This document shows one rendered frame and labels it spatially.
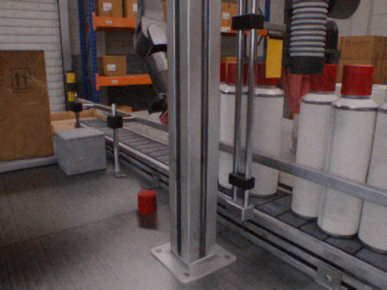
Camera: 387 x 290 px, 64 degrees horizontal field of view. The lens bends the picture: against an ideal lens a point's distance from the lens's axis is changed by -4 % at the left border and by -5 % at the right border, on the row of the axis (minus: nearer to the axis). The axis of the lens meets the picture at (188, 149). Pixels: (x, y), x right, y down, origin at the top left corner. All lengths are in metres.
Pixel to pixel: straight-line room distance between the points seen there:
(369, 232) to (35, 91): 0.76
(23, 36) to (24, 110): 3.80
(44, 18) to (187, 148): 4.40
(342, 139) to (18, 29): 4.45
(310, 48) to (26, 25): 4.46
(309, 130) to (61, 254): 0.37
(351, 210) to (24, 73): 0.75
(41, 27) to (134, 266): 4.37
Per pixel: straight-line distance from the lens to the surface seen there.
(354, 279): 0.41
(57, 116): 1.55
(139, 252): 0.47
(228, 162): 0.52
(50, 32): 4.68
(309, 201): 0.45
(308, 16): 0.31
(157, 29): 0.73
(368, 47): 3.92
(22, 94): 0.87
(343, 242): 0.43
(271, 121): 0.48
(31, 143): 0.89
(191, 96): 0.35
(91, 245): 0.50
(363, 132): 0.39
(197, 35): 0.36
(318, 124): 0.42
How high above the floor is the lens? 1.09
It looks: 15 degrees down
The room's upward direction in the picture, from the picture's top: straight up
